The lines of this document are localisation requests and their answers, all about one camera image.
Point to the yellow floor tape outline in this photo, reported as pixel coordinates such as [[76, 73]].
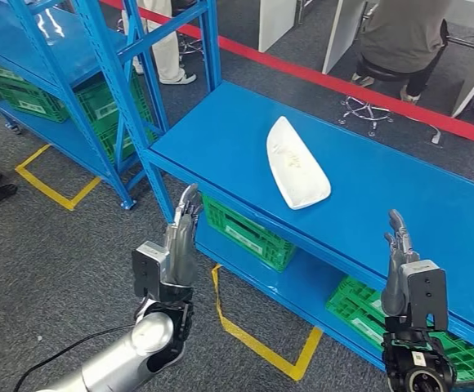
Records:
[[48, 189], [261, 349]]

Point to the white curved plastic part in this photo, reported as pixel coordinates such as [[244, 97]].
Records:
[[296, 167]]

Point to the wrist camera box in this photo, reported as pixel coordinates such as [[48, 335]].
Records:
[[149, 270], [425, 295]]

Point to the chrome swivel stool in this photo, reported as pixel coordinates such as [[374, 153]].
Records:
[[366, 111]]

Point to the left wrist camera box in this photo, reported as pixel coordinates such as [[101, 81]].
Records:
[[149, 270]]

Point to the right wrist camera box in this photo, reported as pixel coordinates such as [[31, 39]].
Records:
[[425, 295]]

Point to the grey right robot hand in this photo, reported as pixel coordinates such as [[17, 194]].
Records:
[[392, 281]]

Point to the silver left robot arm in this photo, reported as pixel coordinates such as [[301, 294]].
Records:
[[110, 362]]

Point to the green plastic crate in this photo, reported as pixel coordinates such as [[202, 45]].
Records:
[[28, 97], [102, 113], [249, 235], [355, 311]]

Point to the blue metal shelf rack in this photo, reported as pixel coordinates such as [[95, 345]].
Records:
[[0, 32], [384, 205]]

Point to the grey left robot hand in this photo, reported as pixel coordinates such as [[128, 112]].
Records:
[[181, 254]]

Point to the black swivel stool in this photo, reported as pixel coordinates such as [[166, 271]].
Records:
[[190, 46]]

